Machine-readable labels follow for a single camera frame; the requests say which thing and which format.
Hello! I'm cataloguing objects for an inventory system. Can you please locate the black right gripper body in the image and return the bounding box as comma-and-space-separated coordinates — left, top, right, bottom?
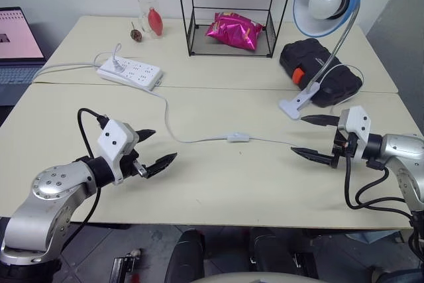
331, 129, 356, 169

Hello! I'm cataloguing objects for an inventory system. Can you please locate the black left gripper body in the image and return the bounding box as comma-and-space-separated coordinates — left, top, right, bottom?
119, 148, 148, 180

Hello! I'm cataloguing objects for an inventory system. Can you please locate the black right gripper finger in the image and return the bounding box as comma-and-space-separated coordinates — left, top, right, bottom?
300, 114, 341, 128
290, 146, 335, 165

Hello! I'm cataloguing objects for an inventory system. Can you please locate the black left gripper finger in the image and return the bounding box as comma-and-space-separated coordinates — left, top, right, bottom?
144, 152, 179, 178
134, 129, 157, 146

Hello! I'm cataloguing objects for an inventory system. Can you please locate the blue clip desk lamp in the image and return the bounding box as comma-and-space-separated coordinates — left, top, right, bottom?
278, 0, 362, 121

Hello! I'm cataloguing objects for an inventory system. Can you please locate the white power strip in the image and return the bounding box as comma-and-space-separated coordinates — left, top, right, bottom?
97, 57, 164, 92

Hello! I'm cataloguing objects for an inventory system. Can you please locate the black case with orange latch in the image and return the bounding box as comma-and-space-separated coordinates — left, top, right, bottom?
278, 38, 364, 109

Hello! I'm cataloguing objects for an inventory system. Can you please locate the white power plug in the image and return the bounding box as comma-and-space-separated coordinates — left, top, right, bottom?
111, 57, 125, 75

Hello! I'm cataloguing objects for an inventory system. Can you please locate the dark rounded shape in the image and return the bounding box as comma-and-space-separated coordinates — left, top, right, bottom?
164, 228, 207, 283

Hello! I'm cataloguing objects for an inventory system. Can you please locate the small brown spinning top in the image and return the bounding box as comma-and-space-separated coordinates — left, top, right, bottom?
130, 21, 144, 43

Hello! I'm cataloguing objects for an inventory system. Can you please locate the red rubber bulb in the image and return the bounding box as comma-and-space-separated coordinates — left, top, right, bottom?
147, 7, 164, 37

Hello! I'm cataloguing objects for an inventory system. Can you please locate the pink snack bag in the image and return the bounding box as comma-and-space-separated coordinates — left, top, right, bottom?
205, 11, 264, 53

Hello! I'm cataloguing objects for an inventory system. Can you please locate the clear drinking glass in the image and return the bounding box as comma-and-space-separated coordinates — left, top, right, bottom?
137, 0, 160, 40

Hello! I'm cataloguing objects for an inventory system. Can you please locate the grey laptop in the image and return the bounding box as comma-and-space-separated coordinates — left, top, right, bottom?
0, 7, 48, 107

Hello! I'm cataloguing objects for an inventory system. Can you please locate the white cable with switch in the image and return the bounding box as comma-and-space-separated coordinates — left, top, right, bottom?
93, 43, 364, 146

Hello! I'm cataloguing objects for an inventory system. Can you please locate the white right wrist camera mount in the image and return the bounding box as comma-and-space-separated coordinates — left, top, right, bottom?
337, 105, 370, 164

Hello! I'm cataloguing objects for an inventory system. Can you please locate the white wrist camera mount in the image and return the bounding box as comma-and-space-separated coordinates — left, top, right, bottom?
97, 119, 138, 186
337, 105, 370, 164

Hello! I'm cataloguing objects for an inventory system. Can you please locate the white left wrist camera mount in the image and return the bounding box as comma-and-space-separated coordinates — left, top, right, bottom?
97, 119, 138, 186

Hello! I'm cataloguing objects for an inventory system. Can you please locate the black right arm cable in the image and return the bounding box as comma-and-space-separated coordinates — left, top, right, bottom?
343, 153, 415, 219

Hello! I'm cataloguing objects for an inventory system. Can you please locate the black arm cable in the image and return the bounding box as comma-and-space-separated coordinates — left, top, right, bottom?
343, 153, 415, 219
59, 107, 111, 261

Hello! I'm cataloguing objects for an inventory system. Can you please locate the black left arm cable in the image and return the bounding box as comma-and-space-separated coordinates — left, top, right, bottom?
59, 107, 111, 261

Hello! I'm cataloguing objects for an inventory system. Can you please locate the white inline cord switch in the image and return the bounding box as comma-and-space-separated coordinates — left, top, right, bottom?
227, 131, 250, 144

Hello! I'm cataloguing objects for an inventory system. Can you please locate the black metal bracket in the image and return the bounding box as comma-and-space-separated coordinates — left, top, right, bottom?
110, 249, 144, 283

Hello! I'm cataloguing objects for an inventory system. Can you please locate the black wire rack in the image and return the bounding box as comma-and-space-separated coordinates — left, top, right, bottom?
174, 0, 298, 59

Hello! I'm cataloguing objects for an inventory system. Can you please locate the white power strip cable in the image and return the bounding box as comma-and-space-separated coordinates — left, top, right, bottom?
31, 61, 101, 84

